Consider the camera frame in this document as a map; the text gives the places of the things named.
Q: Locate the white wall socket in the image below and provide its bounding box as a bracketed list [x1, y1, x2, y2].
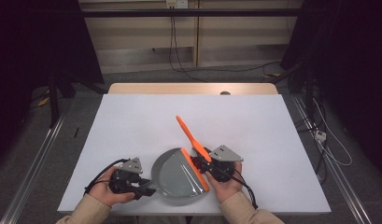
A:
[165, 0, 190, 9]

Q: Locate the grey dustpan with orange edge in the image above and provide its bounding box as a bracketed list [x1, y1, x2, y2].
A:
[141, 147, 211, 206]

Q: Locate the black metal stand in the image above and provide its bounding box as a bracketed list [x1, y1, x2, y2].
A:
[47, 68, 109, 129]
[270, 60, 316, 119]

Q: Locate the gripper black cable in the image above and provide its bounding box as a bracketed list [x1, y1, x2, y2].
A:
[228, 173, 260, 210]
[83, 158, 131, 196]

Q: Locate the person's left hand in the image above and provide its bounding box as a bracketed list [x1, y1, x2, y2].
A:
[88, 165, 136, 207]

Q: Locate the black curtain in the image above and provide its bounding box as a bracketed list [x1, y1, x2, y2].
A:
[279, 0, 382, 179]
[0, 0, 105, 170]

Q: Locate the orange brush with grey bristles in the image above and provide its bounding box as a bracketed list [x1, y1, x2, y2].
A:
[175, 115, 213, 164]

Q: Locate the white power adapter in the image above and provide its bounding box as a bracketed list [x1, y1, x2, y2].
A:
[314, 130, 328, 143]

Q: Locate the black horizontal bar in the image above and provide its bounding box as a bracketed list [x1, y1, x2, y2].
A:
[78, 7, 305, 19]

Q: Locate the aluminium floor rail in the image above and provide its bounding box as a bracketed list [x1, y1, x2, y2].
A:
[291, 93, 374, 224]
[0, 108, 70, 224]

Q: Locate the wooden table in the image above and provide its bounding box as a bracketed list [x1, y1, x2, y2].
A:
[107, 82, 279, 96]

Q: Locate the yellow floor tape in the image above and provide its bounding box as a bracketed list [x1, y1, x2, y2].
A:
[36, 95, 51, 107]

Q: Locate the black hanging cable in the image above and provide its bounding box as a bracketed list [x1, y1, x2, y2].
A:
[172, 7, 282, 75]
[168, 7, 209, 84]

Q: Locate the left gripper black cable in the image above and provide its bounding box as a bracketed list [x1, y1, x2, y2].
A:
[83, 158, 131, 196]

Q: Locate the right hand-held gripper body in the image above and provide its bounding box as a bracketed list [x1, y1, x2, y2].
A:
[196, 144, 245, 184]

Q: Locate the white cable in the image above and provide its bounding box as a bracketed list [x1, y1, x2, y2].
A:
[312, 97, 354, 167]

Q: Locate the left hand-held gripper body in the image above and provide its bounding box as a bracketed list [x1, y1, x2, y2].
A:
[108, 157, 149, 201]

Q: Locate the bundle of black cables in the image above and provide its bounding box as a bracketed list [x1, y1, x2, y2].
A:
[295, 92, 331, 185]

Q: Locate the person's right hand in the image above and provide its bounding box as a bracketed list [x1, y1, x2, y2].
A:
[205, 161, 244, 204]

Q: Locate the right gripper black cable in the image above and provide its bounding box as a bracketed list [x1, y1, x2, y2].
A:
[228, 173, 260, 210]

